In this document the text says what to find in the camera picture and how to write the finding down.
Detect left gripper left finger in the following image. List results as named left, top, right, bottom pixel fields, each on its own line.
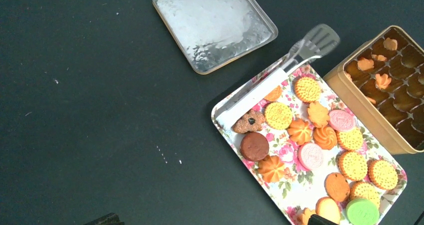
left=84, top=212, right=125, bottom=225

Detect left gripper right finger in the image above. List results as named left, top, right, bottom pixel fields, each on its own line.
left=307, top=214, right=338, bottom=225

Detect white handled metal tongs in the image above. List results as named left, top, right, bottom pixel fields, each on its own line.
left=216, top=23, right=341, bottom=128

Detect green sandwich cookie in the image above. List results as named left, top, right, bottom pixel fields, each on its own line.
left=345, top=198, right=380, bottom=225

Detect floral cookie tray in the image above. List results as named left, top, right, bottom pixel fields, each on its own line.
left=211, top=64, right=407, bottom=225

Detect pink sandwich cookie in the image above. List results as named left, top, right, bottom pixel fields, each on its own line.
left=298, top=142, right=324, bottom=170

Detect brown round chocolate cookie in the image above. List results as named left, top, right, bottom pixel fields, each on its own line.
left=240, top=132, right=269, bottom=162

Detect brown flower cookie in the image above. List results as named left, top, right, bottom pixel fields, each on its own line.
left=232, top=109, right=266, bottom=134

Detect yellow dotted round biscuit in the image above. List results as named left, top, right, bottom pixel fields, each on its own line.
left=294, top=77, right=322, bottom=103

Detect orange plain round cookie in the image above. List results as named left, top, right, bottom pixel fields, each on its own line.
left=264, top=86, right=283, bottom=102

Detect gold cookie tin box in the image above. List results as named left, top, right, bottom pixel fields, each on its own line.
left=324, top=25, right=424, bottom=155

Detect silver tin lid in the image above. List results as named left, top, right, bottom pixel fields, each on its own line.
left=152, top=0, right=278, bottom=75

